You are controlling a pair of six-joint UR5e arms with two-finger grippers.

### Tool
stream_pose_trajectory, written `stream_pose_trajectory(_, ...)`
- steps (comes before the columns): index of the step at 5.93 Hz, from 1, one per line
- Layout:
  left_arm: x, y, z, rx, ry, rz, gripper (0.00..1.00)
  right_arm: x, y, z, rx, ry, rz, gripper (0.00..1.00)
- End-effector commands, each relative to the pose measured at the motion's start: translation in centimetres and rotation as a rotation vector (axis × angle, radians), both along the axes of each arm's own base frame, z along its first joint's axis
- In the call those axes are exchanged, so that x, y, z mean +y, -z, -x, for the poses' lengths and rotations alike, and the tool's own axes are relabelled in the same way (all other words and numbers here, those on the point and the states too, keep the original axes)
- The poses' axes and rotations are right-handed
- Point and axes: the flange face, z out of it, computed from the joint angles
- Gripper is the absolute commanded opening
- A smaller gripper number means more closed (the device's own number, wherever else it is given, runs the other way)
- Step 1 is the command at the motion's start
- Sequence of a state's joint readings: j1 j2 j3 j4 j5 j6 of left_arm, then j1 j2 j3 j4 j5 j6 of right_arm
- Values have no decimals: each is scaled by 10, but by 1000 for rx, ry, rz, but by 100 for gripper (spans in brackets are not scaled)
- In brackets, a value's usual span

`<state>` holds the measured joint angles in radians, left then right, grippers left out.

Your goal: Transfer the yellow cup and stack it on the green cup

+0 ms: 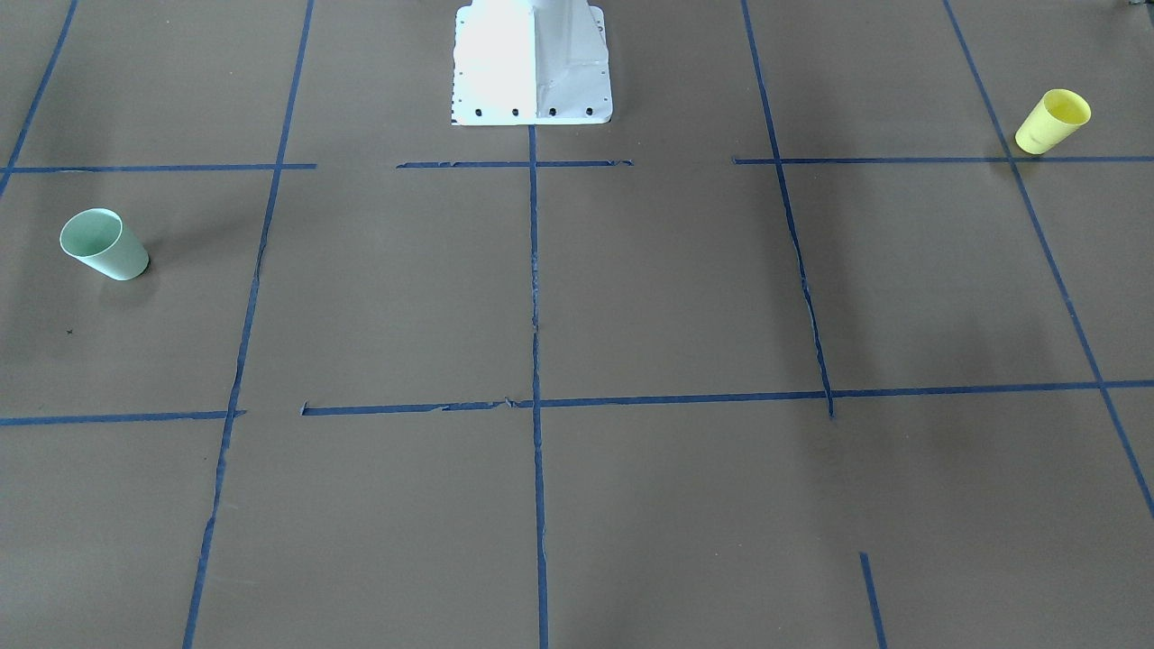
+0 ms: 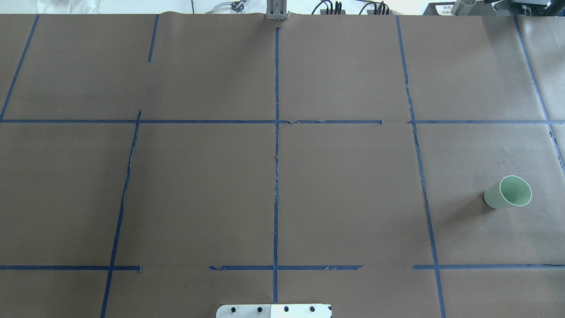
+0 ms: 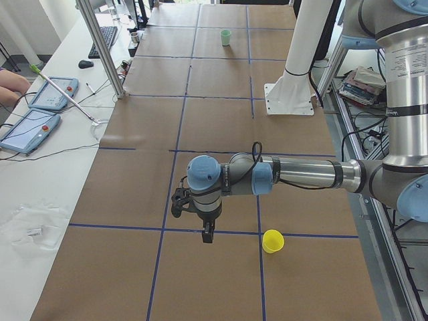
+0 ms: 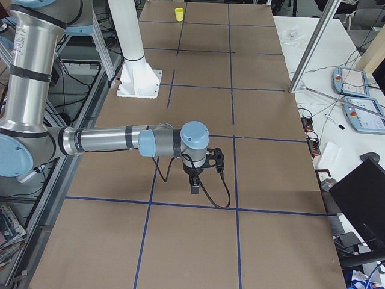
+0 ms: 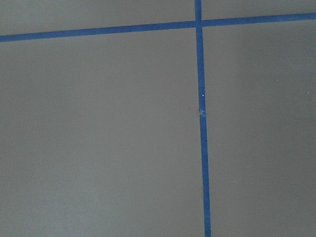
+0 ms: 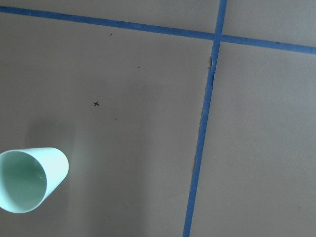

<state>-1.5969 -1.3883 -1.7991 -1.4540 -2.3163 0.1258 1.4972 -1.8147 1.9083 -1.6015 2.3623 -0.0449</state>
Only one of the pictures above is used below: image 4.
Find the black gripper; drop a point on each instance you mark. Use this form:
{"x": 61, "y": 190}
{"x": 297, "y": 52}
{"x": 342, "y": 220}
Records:
{"x": 191, "y": 172}

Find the yellow plastic cup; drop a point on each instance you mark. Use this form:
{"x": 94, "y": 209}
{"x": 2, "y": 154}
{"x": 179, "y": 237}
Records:
{"x": 179, "y": 14}

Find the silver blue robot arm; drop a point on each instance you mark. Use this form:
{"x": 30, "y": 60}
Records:
{"x": 27, "y": 143}

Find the stack of magazines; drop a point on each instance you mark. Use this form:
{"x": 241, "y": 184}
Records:
{"x": 13, "y": 235}

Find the brown paper table cover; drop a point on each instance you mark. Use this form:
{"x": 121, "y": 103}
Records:
{"x": 223, "y": 195}

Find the orange black connector block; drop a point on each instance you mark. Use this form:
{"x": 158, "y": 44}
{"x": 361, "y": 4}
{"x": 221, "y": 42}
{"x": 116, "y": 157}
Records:
{"x": 312, "y": 138}

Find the long metal rod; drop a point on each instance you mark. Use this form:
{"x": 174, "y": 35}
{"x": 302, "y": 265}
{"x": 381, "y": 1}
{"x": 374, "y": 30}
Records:
{"x": 341, "y": 101}

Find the white paper sheet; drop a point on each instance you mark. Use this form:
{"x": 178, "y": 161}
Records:
{"x": 332, "y": 157}

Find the black white marker pen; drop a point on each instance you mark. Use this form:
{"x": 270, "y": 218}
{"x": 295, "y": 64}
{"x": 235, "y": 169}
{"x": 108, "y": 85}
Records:
{"x": 328, "y": 117}

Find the black monitor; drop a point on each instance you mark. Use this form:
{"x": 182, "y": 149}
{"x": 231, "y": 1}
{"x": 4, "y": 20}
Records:
{"x": 360, "y": 197}

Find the clear plastic bag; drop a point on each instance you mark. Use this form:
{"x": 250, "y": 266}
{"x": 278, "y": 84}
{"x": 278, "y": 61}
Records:
{"x": 294, "y": 38}

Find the upper teach pendant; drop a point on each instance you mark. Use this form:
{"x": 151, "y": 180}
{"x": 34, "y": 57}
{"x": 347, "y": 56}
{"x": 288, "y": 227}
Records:
{"x": 351, "y": 82}

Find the teach pendant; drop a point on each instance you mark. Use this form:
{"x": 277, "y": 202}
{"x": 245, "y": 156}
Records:
{"x": 351, "y": 82}
{"x": 364, "y": 114}

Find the lower teach pendant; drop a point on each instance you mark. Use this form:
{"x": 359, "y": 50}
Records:
{"x": 364, "y": 114}

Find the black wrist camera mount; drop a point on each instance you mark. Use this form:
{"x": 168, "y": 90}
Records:
{"x": 214, "y": 158}

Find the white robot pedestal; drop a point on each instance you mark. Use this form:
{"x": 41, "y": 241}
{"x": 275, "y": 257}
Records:
{"x": 138, "y": 79}

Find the aluminium frame post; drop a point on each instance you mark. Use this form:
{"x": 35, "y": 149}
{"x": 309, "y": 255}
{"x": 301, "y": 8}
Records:
{"x": 327, "y": 15}

